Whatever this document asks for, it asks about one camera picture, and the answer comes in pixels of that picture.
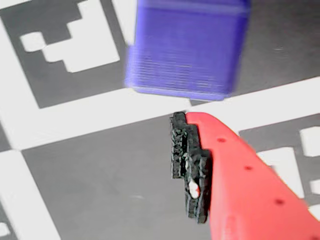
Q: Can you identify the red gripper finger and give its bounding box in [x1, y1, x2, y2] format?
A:
[170, 111, 320, 240]

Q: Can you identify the blue cube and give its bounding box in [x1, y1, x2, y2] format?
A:
[124, 0, 252, 101]

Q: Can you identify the black white marker board mat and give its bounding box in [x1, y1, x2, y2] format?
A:
[0, 0, 320, 240]

